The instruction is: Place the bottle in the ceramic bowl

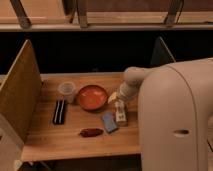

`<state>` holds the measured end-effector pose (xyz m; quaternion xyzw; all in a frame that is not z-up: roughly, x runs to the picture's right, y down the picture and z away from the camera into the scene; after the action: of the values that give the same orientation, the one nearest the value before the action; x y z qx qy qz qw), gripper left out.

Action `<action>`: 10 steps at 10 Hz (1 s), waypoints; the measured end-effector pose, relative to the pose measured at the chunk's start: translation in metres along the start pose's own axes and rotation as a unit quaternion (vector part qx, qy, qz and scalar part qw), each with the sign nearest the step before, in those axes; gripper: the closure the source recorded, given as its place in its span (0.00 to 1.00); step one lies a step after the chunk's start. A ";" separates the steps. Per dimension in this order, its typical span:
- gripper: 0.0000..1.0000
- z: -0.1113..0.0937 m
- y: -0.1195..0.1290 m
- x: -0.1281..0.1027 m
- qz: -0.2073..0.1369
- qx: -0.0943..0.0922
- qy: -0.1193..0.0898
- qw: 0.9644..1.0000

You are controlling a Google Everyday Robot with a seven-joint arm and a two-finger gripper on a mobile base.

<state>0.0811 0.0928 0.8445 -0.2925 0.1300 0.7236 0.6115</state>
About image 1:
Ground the left wooden side panel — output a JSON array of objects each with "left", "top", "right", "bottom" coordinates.
[{"left": 0, "top": 40, "right": 42, "bottom": 171}]

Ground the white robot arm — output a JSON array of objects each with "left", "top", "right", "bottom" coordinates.
[{"left": 109, "top": 57, "right": 213, "bottom": 171}]

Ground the blue sponge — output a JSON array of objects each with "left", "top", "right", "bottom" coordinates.
[{"left": 102, "top": 113, "right": 118, "bottom": 133}]

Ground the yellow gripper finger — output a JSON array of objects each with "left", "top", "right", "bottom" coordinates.
[{"left": 108, "top": 92, "right": 118, "bottom": 104}]

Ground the clear plastic cup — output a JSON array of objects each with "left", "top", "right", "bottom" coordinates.
[{"left": 58, "top": 82, "right": 76, "bottom": 104}]

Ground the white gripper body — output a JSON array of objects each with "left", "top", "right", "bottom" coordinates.
[{"left": 117, "top": 82, "right": 138, "bottom": 101}]

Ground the wooden shelf frame background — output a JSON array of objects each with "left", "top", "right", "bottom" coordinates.
[{"left": 0, "top": 0, "right": 213, "bottom": 32}]

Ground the right dark side panel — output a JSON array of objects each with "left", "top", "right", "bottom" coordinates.
[{"left": 150, "top": 37, "right": 176, "bottom": 67}]

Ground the small white bottle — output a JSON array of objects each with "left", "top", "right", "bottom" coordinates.
[{"left": 115, "top": 100, "right": 127, "bottom": 126}]

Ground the black striped rectangular block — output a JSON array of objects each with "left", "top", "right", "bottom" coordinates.
[{"left": 52, "top": 100, "right": 66, "bottom": 125}]

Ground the orange ceramic bowl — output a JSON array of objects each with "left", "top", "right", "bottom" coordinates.
[{"left": 76, "top": 85, "right": 108, "bottom": 111}]

